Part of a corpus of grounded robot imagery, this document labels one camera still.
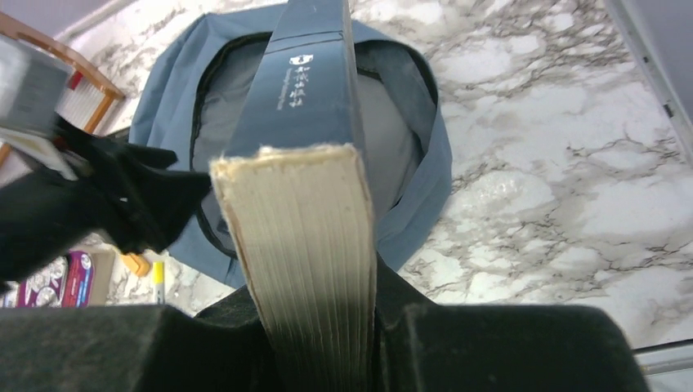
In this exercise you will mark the purple stationery package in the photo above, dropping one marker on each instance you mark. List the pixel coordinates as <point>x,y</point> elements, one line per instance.
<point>77,279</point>

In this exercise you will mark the orange highlighter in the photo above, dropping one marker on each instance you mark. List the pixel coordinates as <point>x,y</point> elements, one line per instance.
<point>136,264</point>

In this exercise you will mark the wooden shelf rack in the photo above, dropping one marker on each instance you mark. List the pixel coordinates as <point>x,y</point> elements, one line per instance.
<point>76,139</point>

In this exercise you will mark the dark blue book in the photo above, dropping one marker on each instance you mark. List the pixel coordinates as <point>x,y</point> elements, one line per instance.
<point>292,188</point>

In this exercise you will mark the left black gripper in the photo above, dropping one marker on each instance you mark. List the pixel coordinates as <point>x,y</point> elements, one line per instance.
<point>128,193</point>

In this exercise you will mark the blue backpack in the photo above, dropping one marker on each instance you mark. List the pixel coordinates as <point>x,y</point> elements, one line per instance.
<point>193,96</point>

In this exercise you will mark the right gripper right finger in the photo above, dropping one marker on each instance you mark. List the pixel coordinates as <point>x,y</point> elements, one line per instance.
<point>424,346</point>

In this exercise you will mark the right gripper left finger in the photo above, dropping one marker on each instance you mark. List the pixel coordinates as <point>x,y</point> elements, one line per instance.
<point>137,348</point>

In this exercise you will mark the yellow capped pen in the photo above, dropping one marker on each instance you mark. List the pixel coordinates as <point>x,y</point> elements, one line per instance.
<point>158,281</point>

